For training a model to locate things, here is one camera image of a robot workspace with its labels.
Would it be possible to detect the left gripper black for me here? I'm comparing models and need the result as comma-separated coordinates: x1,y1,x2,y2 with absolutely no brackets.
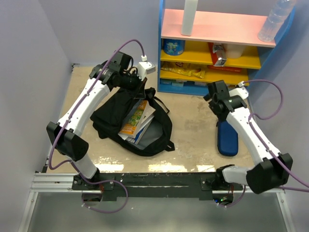
120,70,148,99

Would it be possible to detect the white coffee cover book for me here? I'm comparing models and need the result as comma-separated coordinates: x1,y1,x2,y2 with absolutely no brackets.
118,102,155,140

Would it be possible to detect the black student backpack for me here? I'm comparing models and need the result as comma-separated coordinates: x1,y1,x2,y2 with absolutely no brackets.
90,87,175,157

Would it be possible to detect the orange treehouse book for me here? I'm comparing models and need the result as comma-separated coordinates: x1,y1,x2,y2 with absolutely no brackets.
119,100,149,138

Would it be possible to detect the blue pencil case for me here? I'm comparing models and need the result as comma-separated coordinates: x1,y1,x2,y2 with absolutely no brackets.
216,121,239,157

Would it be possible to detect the blue cartoon book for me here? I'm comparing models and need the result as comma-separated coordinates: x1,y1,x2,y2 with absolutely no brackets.
126,119,152,145

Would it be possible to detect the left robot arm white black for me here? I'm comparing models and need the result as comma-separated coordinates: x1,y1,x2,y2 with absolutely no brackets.
46,51,155,189

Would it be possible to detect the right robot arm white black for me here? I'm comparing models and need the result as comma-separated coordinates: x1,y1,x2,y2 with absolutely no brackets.
204,80,293,194

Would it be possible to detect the yellow chips bag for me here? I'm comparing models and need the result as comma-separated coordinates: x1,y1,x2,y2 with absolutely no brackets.
160,61,207,79

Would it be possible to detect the red flat packet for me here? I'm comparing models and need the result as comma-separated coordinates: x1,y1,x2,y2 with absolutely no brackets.
207,65,242,73

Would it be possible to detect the white plastic tub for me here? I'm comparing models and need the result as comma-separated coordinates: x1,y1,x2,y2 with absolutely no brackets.
224,43,246,59

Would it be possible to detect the colourful wooden shelf unit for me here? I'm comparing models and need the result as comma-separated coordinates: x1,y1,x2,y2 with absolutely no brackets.
157,0,295,96

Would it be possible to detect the blue round tin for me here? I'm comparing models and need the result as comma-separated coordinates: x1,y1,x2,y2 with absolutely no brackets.
163,39,185,56

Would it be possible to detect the white tall bottle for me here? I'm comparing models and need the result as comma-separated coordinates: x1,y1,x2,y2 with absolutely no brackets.
181,0,198,36

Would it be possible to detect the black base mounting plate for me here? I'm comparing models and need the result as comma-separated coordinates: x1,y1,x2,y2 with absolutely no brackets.
72,172,243,201

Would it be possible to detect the clear plastic water bottle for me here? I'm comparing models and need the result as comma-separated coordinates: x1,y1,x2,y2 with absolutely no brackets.
257,0,296,43

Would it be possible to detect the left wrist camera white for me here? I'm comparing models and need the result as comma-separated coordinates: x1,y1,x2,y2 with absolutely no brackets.
137,55,156,81

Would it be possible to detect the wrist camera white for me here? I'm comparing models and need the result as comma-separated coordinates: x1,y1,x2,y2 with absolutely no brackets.
229,81,249,100
137,55,156,81

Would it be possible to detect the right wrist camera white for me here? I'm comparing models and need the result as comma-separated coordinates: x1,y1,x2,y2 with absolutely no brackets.
229,81,249,100

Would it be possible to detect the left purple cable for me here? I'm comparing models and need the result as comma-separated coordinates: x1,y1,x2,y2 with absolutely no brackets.
48,39,129,213

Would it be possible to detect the purple cable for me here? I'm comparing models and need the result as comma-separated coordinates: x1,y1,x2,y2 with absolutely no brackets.
217,79,309,209
48,39,129,213

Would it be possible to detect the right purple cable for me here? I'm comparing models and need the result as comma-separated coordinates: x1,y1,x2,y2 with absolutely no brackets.
217,79,309,209

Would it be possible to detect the aluminium rail frame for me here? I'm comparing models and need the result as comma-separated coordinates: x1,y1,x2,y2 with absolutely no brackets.
18,154,295,232

